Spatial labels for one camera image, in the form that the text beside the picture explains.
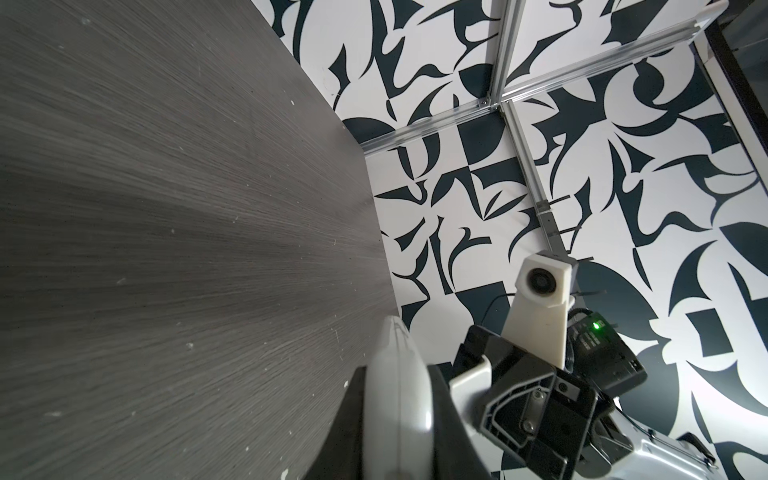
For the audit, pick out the white red remote control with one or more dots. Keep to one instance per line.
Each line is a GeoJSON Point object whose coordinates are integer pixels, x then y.
{"type": "Point", "coordinates": [398, 412]}

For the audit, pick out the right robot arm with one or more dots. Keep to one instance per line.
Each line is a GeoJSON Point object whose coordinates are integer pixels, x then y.
{"type": "Point", "coordinates": [596, 354]}

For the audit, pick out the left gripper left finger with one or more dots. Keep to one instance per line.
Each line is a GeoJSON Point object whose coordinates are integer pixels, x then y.
{"type": "Point", "coordinates": [340, 456]}

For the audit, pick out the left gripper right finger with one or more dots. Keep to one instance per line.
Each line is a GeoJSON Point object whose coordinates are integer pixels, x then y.
{"type": "Point", "coordinates": [454, 455]}

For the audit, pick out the aluminium frame rail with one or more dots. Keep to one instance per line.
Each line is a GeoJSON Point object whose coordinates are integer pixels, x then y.
{"type": "Point", "coordinates": [545, 44]}

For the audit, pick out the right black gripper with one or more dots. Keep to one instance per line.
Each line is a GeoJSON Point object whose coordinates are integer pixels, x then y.
{"type": "Point", "coordinates": [550, 421]}

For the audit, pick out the white battery cover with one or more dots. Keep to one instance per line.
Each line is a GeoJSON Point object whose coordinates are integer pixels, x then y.
{"type": "Point", "coordinates": [467, 389]}

